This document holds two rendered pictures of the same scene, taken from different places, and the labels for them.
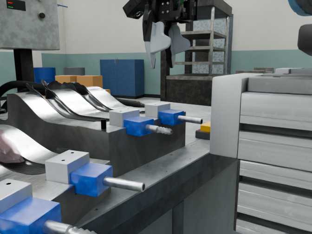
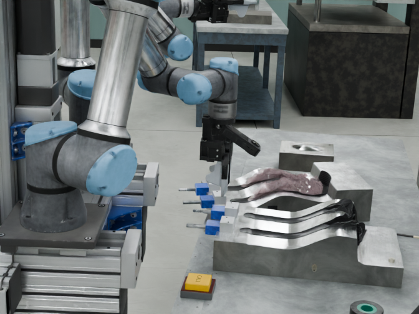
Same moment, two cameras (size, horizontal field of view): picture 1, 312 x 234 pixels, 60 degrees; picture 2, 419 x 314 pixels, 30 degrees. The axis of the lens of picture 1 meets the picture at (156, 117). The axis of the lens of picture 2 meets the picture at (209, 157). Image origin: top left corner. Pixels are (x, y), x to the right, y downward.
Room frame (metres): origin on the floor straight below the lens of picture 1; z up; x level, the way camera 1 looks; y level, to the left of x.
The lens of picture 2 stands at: (2.29, -1.05, 1.76)
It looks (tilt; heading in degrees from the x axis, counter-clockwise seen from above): 19 degrees down; 150
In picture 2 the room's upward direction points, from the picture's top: 2 degrees clockwise
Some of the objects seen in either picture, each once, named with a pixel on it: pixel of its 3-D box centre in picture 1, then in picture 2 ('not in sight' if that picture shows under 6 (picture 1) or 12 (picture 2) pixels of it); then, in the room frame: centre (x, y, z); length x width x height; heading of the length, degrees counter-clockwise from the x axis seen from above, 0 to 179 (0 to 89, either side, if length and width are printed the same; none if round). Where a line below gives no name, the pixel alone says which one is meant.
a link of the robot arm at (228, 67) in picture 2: not in sight; (222, 80); (0.60, -0.03, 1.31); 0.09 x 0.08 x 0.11; 116
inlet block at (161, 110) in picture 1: (175, 117); (209, 227); (0.58, -0.04, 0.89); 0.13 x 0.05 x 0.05; 53
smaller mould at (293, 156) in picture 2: not in sight; (306, 156); (0.06, 0.68, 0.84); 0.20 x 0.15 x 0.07; 53
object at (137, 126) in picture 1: (143, 126); (215, 212); (0.50, 0.02, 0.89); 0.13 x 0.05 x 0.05; 52
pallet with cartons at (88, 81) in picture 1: (77, 93); not in sight; (5.68, 1.66, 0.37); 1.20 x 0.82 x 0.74; 71
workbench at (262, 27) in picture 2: not in sight; (232, 50); (-3.59, 2.58, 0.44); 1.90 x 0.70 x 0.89; 153
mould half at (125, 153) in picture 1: (80, 116); (308, 236); (0.71, 0.20, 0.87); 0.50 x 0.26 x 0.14; 53
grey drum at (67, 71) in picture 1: (74, 83); not in sight; (7.57, 2.26, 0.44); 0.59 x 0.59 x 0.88
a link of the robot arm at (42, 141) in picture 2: not in sight; (53, 151); (0.69, -0.52, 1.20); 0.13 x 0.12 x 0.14; 26
